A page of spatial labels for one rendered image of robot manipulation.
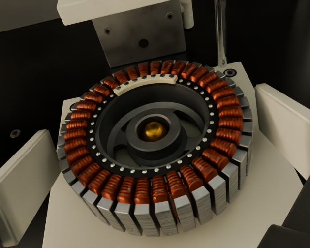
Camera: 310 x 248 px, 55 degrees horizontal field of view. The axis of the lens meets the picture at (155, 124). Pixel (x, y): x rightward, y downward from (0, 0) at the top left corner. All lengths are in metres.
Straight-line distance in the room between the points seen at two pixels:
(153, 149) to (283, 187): 0.07
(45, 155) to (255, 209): 0.12
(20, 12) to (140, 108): 0.26
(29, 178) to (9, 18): 0.30
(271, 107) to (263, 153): 0.04
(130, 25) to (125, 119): 0.10
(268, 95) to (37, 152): 0.13
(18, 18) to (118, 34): 0.19
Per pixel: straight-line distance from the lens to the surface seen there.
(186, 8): 0.28
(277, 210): 0.18
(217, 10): 0.22
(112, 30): 0.27
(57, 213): 0.20
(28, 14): 0.43
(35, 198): 0.17
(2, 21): 0.44
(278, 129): 0.16
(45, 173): 0.18
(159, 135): 0.17
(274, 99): 0.16
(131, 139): 0.17
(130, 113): 0.20
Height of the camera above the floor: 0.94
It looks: 48 degrees down
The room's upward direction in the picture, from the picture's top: 16 degrees counter-clockwise
